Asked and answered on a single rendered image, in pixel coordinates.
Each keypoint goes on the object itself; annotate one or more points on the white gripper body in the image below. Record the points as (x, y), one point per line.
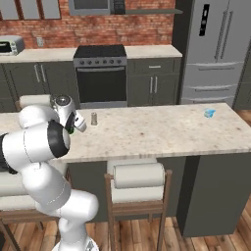
(80, 123)

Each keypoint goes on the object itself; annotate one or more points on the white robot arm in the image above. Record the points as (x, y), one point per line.
(39, 147)

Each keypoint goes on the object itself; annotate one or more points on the blue cup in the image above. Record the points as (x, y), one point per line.
(209, 113)

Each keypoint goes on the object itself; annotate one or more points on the dark grey island cabinet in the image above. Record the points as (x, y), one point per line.
(209, 192)

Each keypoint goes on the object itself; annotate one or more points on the dark grey tall cabinet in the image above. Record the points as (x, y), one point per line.
(244, 81)

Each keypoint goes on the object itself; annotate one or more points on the black and steel oven range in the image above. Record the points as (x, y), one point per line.
(100, 76)

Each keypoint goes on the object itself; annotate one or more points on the wooden stool with white cushion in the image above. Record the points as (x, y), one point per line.
(137, 183)
(34, 100)
(13, 196)

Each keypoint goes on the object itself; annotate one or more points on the dark grey cupboard run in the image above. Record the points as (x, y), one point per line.
(153, 81)
(39, 83)

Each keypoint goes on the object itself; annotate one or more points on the silver toaster oven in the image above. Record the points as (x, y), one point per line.
(10, 45)

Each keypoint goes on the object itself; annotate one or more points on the stainless steel fridge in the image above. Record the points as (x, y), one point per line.
(215, 52)

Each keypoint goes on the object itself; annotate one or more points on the grey wall outlet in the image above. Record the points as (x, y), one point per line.
(40, 41)

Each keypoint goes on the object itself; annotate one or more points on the window with brown frame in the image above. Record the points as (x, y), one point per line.
(31, 8)

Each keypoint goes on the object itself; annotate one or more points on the grey wall shelf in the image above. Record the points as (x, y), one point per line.
(153, 11)

